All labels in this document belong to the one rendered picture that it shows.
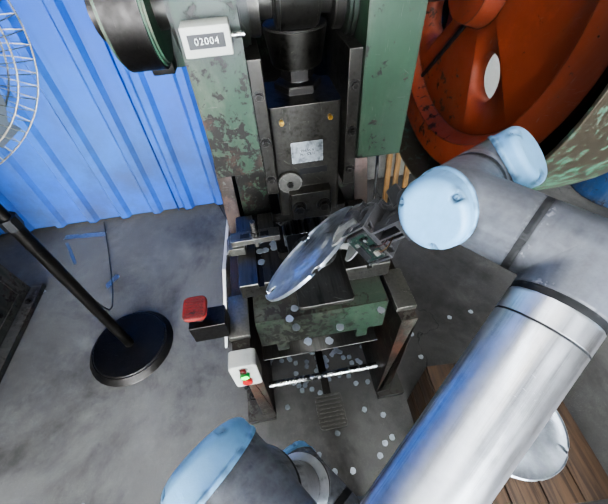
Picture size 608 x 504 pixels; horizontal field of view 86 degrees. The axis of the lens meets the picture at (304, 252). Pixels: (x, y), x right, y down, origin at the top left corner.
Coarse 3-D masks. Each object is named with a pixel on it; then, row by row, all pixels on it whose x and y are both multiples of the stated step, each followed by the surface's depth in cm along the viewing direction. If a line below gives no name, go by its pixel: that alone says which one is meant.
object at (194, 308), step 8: (200, 296) 85; (184, 304) 84; (192, 304) 84; (200, 304) 84; (184, 312) 82; (192, 312) 82; (200, 312) 82; (184, 320) 81; (192, 320) 81; (200, 320) 82
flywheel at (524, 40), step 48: (480, 0) 59; (528, 0) 53; (576, 0) 45; (432, 48) 82; (480, 48) 66; (528, 48) 54; (576, 48) 43; (432, 96) 86; (480, 96) 70; (528, 96) 56; (576, 96) 44; (432, 144) 83
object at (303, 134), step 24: (288, 96) 67; (312, 96) 67; (336, 96) 66; (288, 120) 66; (312, 120) 67; (336, 120) 68; (288, 144) 70; (312, 144) 71; (336, 144) 72; (288, 168) 75; (312, 168) 76; (336, 168) 77; (288, 192) 78; (312, 192) 77; (336, 192) 82; (312, 216) 83
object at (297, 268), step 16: (320, 224) 88; (336, 224) 77; (304, 240) 90; (320, 240) 75; (288, 256) 89; (304, 256) 75; (320, 256) 68; (288, 272) 78; (304, 272) 68; (272, 288) 79; (288, 288) 69
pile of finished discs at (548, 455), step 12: (552, 420) 98; (552, 432) 96; (564, 432) 96; (540, 444) 94; (552, 444) 94; (564, 444) 94; (528, 456) 92; (540, 456) 92; (552, 456) 92; (564, 456) 92; (516, 468) 90; (528, 468) 90; (540, 468) 90; (552, 468) 90; (528, 480) 89; (540, 480) 89
